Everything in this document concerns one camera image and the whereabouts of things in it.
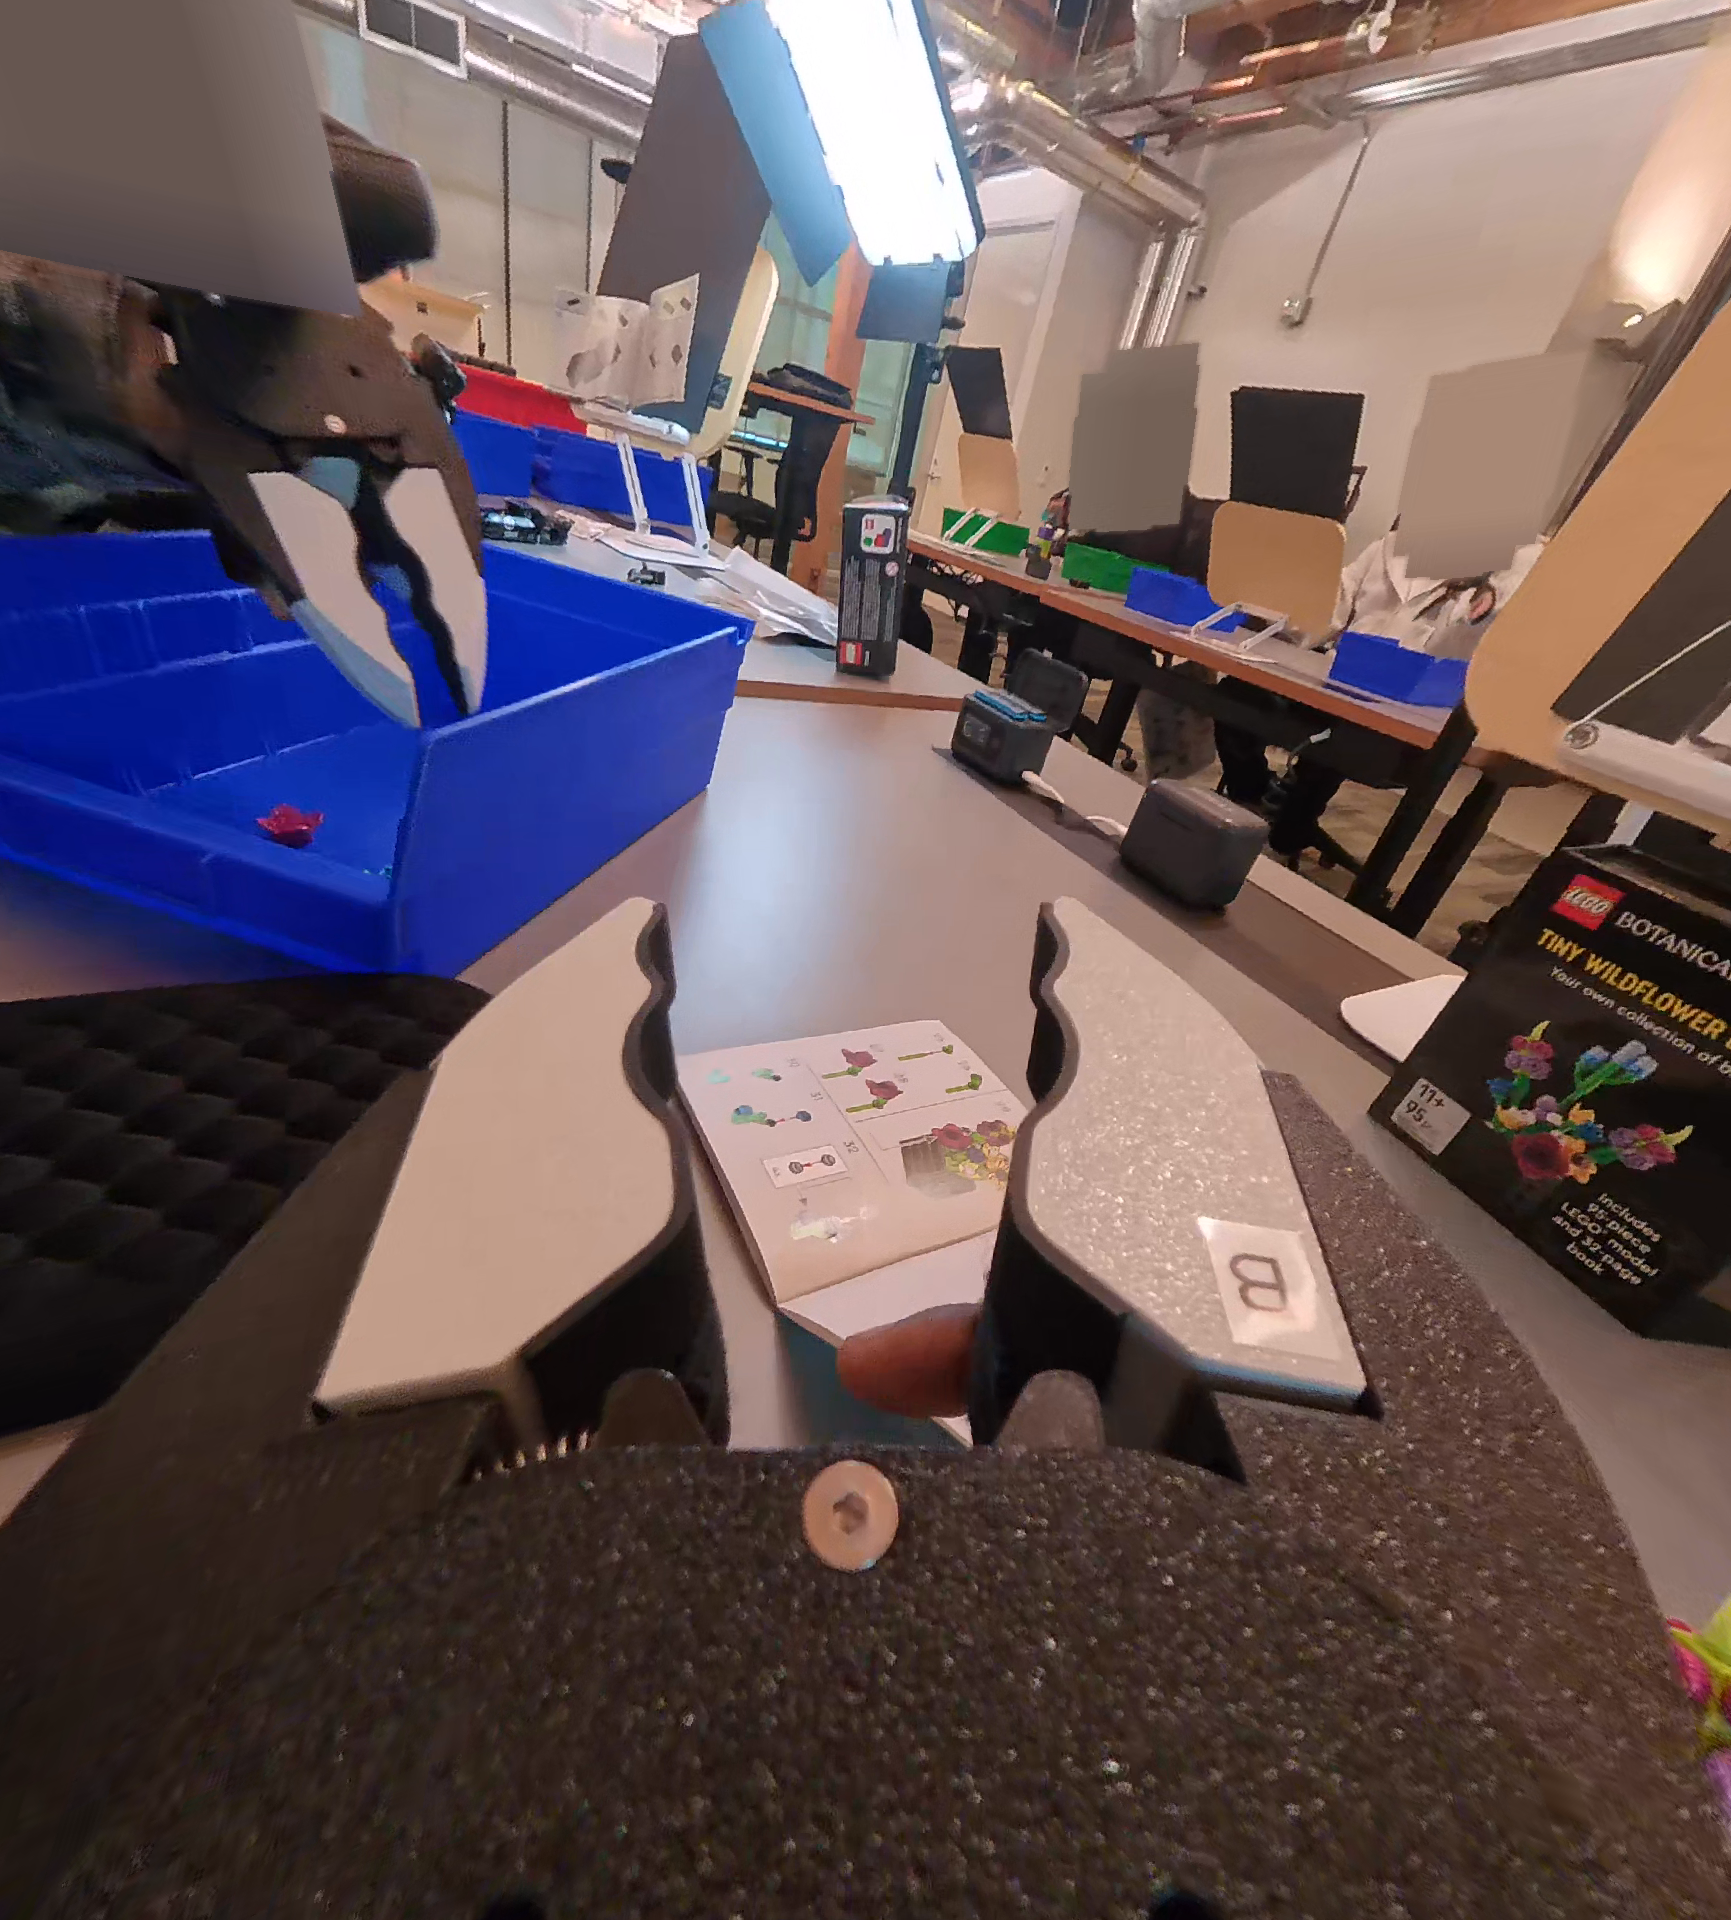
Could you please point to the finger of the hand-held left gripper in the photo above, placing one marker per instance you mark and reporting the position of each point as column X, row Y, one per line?
column 446, row 585
column 320, row 573

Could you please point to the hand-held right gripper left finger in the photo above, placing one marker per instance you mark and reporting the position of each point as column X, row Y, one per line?
column 522, row 1186

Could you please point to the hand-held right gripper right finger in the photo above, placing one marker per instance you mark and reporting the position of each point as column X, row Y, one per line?
column 1182, row 1186

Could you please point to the red flower lego piece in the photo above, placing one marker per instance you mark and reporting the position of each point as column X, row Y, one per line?
column 291, row 826

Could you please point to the blue plastic bin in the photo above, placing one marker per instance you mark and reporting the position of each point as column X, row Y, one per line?
column 549, row 841
column 579, row 466
column 1182, row 604
column 1397, row 674

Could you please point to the lego instruction booklet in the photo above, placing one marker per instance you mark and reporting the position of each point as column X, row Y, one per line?
column 835, row 1170

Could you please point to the person's left forearm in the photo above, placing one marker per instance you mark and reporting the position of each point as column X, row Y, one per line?
column 26, row 389

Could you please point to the small black lego box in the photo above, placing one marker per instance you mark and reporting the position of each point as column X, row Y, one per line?
column 873, row 585

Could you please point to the black lego set box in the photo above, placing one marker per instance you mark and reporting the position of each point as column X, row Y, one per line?
column 1600, row 1051

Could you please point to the person's right hand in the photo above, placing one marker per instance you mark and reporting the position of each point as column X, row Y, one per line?
column 912, row 1364

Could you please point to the red plastic bin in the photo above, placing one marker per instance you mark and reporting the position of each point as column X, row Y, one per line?
column 505, row 398

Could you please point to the dark grey case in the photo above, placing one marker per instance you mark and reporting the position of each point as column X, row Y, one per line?
column 1196, row 847

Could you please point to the black foam pad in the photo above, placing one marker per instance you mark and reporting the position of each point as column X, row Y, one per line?
column 131, row 1170

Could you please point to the black light flag panel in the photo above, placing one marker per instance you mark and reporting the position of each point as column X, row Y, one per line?
column 686, row 227

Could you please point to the black case with blue top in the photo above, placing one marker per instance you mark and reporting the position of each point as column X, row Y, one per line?
column 1001, row 739

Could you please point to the long wooden table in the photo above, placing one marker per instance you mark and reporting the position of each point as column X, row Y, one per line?
column 1345, row 708

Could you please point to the green plastic bin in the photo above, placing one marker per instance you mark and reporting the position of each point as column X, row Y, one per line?
column 1113, row 567

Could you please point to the plain wooden board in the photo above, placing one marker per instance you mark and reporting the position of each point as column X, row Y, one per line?
column 1278, row 573

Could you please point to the wooden board with black panel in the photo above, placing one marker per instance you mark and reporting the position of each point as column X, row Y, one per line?
column 1585, row 630

